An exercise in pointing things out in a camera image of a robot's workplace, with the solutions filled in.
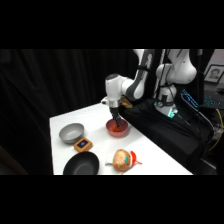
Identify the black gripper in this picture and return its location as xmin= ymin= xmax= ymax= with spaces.
xmin=110 ymin=106 xmax=123 ymax=130

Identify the pink bowl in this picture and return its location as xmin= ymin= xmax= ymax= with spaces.
xmin=105 ymin=117 xmax=130 ymax=138

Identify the grey bowl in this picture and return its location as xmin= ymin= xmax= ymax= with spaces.
xmin=58 ymin=122 xmax=86 ymax=145

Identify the tan plush toy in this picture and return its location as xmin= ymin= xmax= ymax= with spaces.
xmin=105 ymin=148 xmax=143 ymax=175

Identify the orange block with blue screen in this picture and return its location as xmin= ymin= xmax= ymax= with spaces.
xmin=73 ymin=136 xmax=94 ymax=153

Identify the black draped robot stand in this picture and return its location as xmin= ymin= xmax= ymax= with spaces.
xmin=120 ymin=98 xmax=216 ymax=176

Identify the black frying pan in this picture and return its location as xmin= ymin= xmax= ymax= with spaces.
xmin=62 ymin=151 xmax=101 ymax=176

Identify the small green light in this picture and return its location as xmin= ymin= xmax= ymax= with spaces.
xmin=166 ymin=107 xmax=177 ymax=119

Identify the blue lit device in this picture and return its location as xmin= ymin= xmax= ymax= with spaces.
xmin=180 ymin=88 xmax=224 ymax=110

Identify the black curtain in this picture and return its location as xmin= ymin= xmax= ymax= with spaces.
xmin=0 ymin=49 xmax=141 ymax=176

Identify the framed portrait picture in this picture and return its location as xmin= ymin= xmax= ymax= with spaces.
xmin=203 ymin=64 xmax=224 ymax=84

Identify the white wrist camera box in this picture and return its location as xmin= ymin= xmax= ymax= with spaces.
xmin=100 ymin=96 xmax=111 ymax=107

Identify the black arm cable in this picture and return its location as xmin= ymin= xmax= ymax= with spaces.
xmin=153 ymin=49 xmax=167 ymax=99

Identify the yellow cable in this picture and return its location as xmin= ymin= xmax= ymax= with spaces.
xmin=208 ymin=108 xmax=224 ymax=152

